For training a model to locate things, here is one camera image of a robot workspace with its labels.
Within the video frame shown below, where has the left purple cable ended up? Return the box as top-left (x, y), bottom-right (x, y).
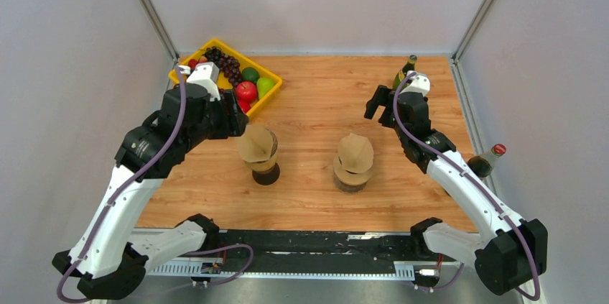
top-left (56, 65), bottom-right (255, 304)

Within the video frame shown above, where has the green glass bottle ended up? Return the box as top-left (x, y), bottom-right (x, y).
top-left (392, 55), bottom-right (418, 90)

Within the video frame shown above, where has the cola bottle red cap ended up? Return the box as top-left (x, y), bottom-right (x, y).
top-left (466, 143), bottom-right (507, 180)

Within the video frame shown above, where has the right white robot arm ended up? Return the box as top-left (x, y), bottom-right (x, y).
top-left (364, 85), bottom-right (548, 300)

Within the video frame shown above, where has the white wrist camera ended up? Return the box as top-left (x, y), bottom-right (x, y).
top-left (177, 62), bottom-right (220, 101)
top-left (399, 70), bottom-right (431, 96)

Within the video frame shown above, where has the purple cable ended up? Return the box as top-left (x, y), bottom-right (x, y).
top-left (56, 65), bottom-right (255, 304)
top-left (392, 71), bottom-right (542, 302)

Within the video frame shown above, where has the glass server with wooden collar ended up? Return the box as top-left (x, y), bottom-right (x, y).
top-left (333, 155), bottom-right (373, 193)

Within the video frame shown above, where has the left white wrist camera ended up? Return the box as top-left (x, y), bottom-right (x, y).
top-left (177, 62), bottom-right (220, 101)

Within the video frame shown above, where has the brown paper filter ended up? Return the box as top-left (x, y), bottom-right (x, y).
top-left (237, 124), bottom-right (278, 165)
top-left (338, 133), bottom-right (374, 175)

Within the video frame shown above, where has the green pear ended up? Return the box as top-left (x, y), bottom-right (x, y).
top-left (256, 77), bottom-right (276, 100)

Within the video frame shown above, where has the red glass carafe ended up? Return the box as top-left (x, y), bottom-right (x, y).
top-left (249, 163), bottom-right (280, 185)

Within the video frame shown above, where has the dark purple grape bunch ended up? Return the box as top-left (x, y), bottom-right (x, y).
top-left (203, 46), bottom-right (242, 88)

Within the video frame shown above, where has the clear glass ribbed dripper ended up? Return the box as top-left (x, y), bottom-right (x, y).
top-left (242, 128), bottom-right (280, 165)

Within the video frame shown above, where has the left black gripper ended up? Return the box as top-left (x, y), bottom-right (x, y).
top-left (185, 88), bottom-right (252, 150)

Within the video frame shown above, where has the green lime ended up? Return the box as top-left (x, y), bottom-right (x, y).
top-left (241, 67), bottom-right (260, 84)

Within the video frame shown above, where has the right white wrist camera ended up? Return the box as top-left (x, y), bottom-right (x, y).
top-left (399, 70), bottom-right (431, 96)

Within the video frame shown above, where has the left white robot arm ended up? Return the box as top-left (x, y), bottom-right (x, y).
top-left (52, 83), bottom-right (248, 302)

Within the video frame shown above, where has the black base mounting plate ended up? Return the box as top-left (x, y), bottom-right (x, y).
top-left (200, 229), bottom-right (439, 275)

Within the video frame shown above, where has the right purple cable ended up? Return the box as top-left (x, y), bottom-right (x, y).
top-left (392, 71), bottom-right (542, 302)

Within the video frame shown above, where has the red apple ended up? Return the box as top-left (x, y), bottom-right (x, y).
top-left (238, 99), bottom-right (251, 114)
top-left (235, 80), bottom-right (258, 103)

